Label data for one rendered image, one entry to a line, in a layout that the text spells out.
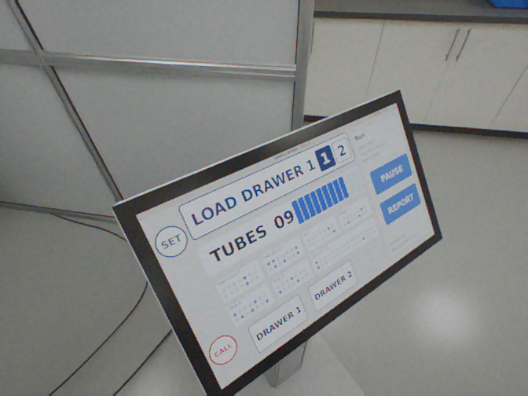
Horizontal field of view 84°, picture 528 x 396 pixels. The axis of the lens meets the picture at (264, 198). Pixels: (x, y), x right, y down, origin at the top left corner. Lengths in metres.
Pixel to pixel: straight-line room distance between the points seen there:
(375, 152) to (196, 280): 0.37
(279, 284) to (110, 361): 1.29
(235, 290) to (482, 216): 2.04
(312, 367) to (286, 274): 1.03
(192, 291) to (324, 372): 1.11
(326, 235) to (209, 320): 0.22
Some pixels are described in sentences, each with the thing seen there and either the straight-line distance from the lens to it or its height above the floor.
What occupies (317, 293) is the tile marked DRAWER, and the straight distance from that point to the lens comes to 0.50.
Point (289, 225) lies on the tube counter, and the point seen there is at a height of 1.10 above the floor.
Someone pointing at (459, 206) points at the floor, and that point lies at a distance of 2.32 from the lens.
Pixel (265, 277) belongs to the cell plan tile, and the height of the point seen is 1.06.
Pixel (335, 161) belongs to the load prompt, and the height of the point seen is 1.15.
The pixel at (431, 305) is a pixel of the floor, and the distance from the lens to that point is 1.78.
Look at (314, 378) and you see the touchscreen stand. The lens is 1.46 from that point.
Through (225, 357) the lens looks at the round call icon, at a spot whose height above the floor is 1.01.
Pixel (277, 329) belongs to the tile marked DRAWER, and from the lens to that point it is 0.48.
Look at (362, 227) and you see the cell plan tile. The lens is 0.54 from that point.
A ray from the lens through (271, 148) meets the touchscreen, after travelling 0.44.
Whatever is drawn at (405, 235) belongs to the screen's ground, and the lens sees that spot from 0.61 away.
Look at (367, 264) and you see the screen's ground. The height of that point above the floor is 1.00.
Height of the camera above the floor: 1.45
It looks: 46 degrees down
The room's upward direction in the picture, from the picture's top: 1 degrees counter-clockwise
